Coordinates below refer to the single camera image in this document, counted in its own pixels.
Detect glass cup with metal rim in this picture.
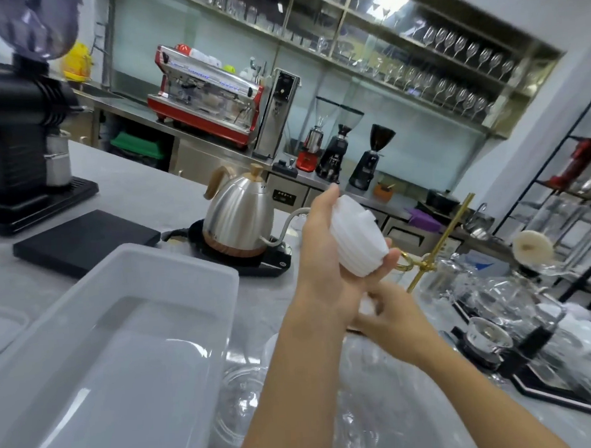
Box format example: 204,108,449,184
465,315,516,362

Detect green plastic crate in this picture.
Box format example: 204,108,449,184
108,128,167,166

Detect stainless gooseneck kettle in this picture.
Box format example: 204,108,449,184
199,160,314,261

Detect clear plastic bin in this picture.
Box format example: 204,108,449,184
0,237,249,448

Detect red coffee grinder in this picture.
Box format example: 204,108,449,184
292,95,343,174

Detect red appliance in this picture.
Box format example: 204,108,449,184
547,138,591,190

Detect black pot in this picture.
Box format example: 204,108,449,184
424,187,462,216

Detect brass dripper stand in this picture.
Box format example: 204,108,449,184
391,192,480,294

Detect yellow plastic container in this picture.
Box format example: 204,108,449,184
61,41,94,84

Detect black kettle base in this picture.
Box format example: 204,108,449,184
185,214,294,282

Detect stainless work counter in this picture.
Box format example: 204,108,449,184
65,58,505,273

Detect black flat coffee scale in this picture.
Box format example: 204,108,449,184
11,206,164,282

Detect row of hanging wine glasses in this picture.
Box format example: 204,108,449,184
337,14,523,128

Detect clear glass server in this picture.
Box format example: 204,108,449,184
217,364,269,436

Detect person's left hand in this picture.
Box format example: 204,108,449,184
292,179,403,329

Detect red espresso machine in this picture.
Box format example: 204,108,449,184
143,39,268,153

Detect large black coffee grinder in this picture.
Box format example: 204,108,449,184
0,0,102,237

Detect black metal rack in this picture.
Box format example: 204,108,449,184
486,97,591,311

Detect stainless hot water dispenser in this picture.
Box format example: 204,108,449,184
247,66,306,161

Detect metal dosing cup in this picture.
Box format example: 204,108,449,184
42,131,73,189

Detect small black tamping station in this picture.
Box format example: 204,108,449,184
271,157,299,180

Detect black grinder with clear hopper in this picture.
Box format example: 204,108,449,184
312,104,369,186

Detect black tray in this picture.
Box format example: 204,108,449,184
450,289,591,432

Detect person's left forearm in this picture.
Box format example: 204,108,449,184
228,298,358,448

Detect row of shelf tumbler glasses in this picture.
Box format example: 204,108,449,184
175,0,361,57

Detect purple cloth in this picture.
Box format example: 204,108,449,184
407,206,443,234

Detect stack of white paper filters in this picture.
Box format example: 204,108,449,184
327,192,392,280

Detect person's right forearm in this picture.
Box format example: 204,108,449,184
405,327,573,448

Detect person's right hand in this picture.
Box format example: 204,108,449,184
351,277,435,366

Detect black grinder with dark hopper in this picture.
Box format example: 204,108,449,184
344,122,399,192

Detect glass siphon with cloth filter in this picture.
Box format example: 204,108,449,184
510,227,566,290

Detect stainless wall shelf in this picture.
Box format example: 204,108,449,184
165,0,568,157

